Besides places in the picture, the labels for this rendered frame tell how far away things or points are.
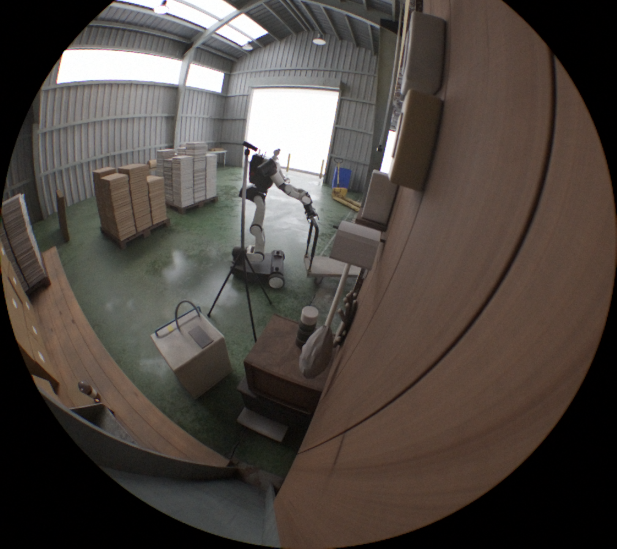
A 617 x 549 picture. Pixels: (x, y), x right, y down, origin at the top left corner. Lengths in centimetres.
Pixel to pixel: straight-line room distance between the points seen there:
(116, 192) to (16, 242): 173
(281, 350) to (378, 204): 67
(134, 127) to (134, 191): 497
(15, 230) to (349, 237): 349
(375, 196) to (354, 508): 54
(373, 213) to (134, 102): 827
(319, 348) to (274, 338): 40
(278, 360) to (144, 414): 126
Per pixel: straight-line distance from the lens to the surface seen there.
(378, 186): 53
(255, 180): 207
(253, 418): 158
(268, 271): 242
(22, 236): 345
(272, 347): 90
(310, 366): 58
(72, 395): 226
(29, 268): 359
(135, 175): 356
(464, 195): 15
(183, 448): 166
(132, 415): 186
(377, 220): 55
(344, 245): 47
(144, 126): 855
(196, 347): 133
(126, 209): 358
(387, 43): 602
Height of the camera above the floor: 163
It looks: 27 degrees down
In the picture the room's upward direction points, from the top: 10 degrees clockwise
